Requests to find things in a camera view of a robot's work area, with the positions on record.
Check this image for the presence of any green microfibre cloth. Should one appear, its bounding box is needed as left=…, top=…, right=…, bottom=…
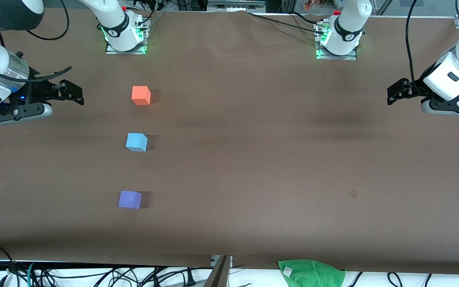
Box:
left=277, top=259, right=346, bottom=287

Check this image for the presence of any teal cable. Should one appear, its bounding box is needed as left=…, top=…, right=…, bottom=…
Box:
left=26, top=261, right=37, bottom=287

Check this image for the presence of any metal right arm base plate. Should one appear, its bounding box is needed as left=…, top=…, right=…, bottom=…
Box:
left=105, top=18, right=149, bottom=55

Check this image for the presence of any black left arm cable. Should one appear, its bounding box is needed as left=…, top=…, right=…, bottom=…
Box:
left=405, top=0, right=420, bottom=94

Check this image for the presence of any orange foam block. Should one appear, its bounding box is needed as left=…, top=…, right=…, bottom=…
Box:
left=131, top=86, right=151, bottom=106

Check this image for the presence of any long black base cable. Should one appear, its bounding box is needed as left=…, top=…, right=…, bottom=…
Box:
left=247, top=12, right=326, bottom=35

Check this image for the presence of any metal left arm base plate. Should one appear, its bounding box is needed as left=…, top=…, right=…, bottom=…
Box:
left=316, top=22, right=358, bottom=61

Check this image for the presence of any light blue foam block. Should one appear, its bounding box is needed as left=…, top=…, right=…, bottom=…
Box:
left=126, top=133, right=148, bottom=152

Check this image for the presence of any aluminium frame profile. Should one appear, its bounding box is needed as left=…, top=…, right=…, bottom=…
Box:
left=207, top=0, right=267, bottom=13

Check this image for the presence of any purple foam block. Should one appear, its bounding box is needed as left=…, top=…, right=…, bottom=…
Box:
left=118, top=191, right=143, bottom=209

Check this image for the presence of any grey metal bar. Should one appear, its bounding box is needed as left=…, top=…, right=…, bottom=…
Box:
left=202, top=255, right=233, bottom=287

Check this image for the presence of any brown table cover sheet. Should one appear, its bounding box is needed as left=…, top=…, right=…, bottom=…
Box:
left=0, top=7, right=459, bottom=275

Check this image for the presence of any short black base cable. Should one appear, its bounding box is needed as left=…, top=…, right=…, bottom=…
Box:
left=289, top=11, right=324, bottom=24

